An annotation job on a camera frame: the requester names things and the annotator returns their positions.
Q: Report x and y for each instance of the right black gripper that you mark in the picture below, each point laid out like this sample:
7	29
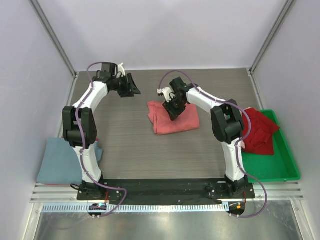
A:
175	106

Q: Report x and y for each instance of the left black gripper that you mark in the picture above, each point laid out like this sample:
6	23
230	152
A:
130	89

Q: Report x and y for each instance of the salmon pink t shirt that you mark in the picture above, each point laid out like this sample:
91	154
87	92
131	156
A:
162	124

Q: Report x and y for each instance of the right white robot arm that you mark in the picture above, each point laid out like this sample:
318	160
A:
227	126

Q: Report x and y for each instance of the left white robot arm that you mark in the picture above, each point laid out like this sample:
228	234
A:
79	126

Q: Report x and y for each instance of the light pink t shirt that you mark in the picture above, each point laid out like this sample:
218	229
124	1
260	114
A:
243	145

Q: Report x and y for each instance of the dark red t shirt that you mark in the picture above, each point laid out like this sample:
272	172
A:
260	139

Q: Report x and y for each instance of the folded blue t shirt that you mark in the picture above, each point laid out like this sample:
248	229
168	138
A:
60	165

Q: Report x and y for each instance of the green plastic bin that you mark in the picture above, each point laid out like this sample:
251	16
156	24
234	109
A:
280	167

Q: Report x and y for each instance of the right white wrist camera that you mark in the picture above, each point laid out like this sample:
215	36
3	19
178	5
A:
167	93

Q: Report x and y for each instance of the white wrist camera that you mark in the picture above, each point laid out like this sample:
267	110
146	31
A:
121	69
167	93

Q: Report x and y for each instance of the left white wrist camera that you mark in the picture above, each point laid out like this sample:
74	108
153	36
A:
121	69

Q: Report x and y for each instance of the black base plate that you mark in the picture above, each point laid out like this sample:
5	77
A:
164	192

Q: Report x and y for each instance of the slotted cable duct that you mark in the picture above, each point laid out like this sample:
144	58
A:
101	209

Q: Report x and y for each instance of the aluminium front rail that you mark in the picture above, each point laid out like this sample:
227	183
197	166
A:
276	191

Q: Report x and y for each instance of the left aluminium frame post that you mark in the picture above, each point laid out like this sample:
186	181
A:
52	35

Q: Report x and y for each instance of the aluminium frame post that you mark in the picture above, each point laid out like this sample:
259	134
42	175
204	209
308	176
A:
52	35
285	10

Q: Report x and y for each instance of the right aluminium frame post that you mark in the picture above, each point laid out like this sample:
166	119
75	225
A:
285	10

